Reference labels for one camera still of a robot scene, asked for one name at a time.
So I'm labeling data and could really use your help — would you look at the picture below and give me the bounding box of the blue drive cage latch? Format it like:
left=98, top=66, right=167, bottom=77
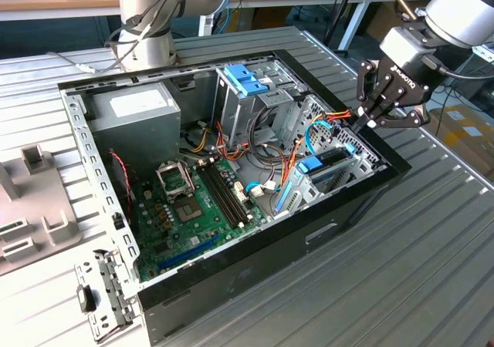
left=223, top=64, right=269, bottom=98

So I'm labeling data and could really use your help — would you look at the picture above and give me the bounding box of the long light blue wire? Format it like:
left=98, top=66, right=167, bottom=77
left=303, top=114, right=333, bottom=158

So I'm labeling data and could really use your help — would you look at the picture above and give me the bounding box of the red orange wire bundle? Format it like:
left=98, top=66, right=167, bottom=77
left=213, top=120, right=252, bottom=163

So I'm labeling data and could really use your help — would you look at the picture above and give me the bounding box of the black camera cable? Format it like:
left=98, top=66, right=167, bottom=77
left=48, top=0, right=194, bottom=74

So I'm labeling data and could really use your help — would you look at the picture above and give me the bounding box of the metal drive cage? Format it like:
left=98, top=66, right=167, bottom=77
left=211, top=59, right=310, bottom=150

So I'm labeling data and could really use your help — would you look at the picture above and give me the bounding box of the black PC case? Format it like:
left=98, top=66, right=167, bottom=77
left=57, top=49, right=412, bottom=346

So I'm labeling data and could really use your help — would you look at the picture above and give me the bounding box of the yellow black wire bundle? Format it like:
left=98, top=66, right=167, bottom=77
left=184, top=125, right=212, bottom=154

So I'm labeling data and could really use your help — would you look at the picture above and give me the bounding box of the labelled cardboard box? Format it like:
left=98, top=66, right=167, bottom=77
left=424, top=106, right=494, bottom=178

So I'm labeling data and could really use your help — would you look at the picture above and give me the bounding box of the white board connector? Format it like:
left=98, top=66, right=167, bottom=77
left=232, top=180, right=249, bottom=204

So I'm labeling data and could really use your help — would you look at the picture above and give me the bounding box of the metal socket cover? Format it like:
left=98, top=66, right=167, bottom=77
left=155, top=160, right=194, bottom=198

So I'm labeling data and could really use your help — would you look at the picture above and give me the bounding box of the CPU socket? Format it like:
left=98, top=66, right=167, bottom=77
left=171, top=196, right=204, bottom=224

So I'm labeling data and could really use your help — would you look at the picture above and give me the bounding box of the black tripod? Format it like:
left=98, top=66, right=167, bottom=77
left=323, top=0, right=362, bottom=53

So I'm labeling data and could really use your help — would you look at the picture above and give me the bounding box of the black case fan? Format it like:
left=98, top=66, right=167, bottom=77
left=107, top=150, right=136, bottom=224

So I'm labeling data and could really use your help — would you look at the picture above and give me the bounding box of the red black twisted wire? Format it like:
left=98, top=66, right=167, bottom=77
left=108, top=150, right=137, bottom=205

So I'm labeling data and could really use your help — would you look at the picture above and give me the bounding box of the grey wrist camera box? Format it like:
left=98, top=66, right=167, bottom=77
left=379, top=25, right=426, bottom=69

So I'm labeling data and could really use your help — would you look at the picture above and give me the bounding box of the metal disk bay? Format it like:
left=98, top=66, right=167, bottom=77
left=269, top=140, right=389, bottom=220

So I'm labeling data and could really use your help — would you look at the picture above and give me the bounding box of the black rear latch handle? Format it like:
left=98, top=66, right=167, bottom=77
left=76, top=284, right=97, bottom=313

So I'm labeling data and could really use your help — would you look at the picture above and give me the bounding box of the socket locking lever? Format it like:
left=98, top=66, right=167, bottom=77
left=180, top=162, right=195, bottom=194

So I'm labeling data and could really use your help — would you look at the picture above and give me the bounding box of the metal slat shelf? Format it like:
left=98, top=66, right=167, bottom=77
left=372, top=5, right=494, bottom=93

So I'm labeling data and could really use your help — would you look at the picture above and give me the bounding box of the short light blue wire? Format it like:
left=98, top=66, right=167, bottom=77
left=244, top=180, right=279, bottom=200

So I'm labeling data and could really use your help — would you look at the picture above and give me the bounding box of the green motherboard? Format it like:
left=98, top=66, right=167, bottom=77
left=133, top=157, right=271, bottom=282

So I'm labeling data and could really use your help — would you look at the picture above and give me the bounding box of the large cardboard box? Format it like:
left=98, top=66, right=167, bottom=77
left=364, top=0, right=425, bottom=55

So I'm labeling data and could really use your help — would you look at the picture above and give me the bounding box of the grey power supply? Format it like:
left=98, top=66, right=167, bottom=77
left=89, top=83, right=182, bottom=174

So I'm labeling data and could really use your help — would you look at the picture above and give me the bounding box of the grey parts rack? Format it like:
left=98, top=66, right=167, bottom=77
left=0, top=144, right=84, bottom=277

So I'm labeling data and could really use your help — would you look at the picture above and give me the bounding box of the hard disk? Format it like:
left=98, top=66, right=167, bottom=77
left=272, top=142, right=358, bottom=215

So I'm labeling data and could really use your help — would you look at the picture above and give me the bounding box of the blue expansion slot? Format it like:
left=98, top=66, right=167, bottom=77
left=160, top=233, right=221, bottom=271

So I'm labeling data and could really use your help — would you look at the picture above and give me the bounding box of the black RAM slot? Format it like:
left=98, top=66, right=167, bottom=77
left=202, top=162, right=244, bottom=228
left=211, top=160, right=252, bottom=223
left=198, top=163, right=239, bottom=231
left=207, top=160, right=248, bottom=225

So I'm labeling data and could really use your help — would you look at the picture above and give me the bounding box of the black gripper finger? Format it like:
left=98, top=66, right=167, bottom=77
left=364, top=89, right=432, bottom=130
left=352, top=59, right=392, bottom=132

